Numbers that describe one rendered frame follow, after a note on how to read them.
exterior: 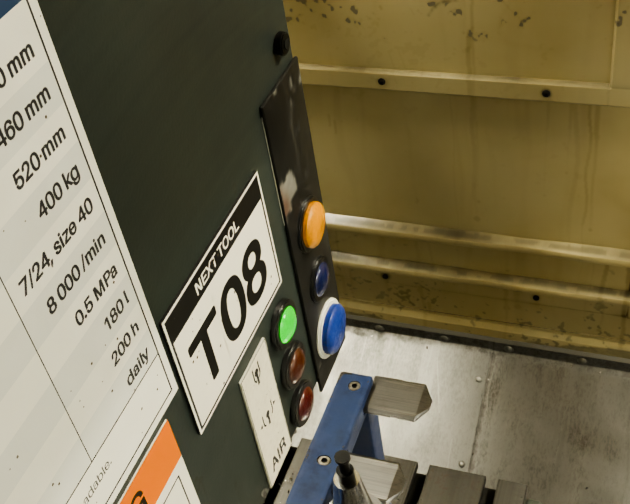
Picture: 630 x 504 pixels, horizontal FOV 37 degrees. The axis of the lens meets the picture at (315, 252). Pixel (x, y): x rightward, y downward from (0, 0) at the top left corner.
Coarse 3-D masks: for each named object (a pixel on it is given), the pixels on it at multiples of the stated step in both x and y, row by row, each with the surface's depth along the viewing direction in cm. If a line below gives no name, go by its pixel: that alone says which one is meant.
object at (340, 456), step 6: (342, 450) 88; (336, 456) 87; (342, 456) 87; (348, 456) 87; (336, 462) 87; (342, 462) 87; (348, 462) 87; (336, 468) 89; (342, 468) 88; (348, 468) 88; (342, 474) 88; (348, 474) 88; (354, 474) 89; (342, 480) 88; (348, 480) 88; (354, 480) 89
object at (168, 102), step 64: (64, 0) 28; (128, 0) 31; (192, 0) 35; (256, 0) 41; (64, 64) 29; (128, 64) 32; (192, 64) 36; (256, 64) 42; (128, 128) 32; (192, 128) 37; (256, 128) 42; (128, 192) 33; (192, 192) 37; (192, 256) 38; (192, 448) 40; (256, 448) 47
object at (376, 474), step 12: (360, 456) 101; (360, 468) 99; (372, 468) 99; (384, 468) 99; (396, 468) 99; (372, 480) 98; (384, 480) 98; (396, 480) 98; (372, 492) 97; (384, 492) 97; (396, 492) 97
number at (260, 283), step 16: (256, 224) 43; (256, 240) 44; (240, 256) 42; (256, 256) 44; (224, 272) 41; (240, 272) 42; (256, 272) 44; (272, 272) 46; (224, 288) 41; (240, 288) 43; (256, 288) 44; (224, 304) 41; (240, 304) 43; (256, 304) 45; (224, 320) 41; (240, 320) 43; (224, 336) 42; (240, 336) 43
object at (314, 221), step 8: (312, 208) 49; (320, 208) 49; (312, 216) 48; (320, 216) 49; (304, 224) 48; (312, 224) 48; (320, 224) 49; (304, 232) 48; (312, 232) 49; (320, 232) 50; (304, 240) 49; (312, 240) 49; (320, 240) 50
